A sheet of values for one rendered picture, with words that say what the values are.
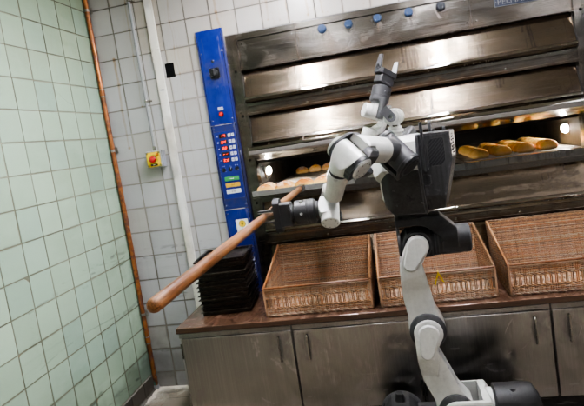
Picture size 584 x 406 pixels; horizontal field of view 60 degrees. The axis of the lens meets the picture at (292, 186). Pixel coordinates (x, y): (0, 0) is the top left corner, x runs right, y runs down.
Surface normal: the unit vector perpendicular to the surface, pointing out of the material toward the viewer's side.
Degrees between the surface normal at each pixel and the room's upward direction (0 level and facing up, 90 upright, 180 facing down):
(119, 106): 90
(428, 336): 90
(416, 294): 90
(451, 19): 90
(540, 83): 70
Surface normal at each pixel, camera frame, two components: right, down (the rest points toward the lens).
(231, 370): -0.17, 0.12
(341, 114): -0.22, -0.22
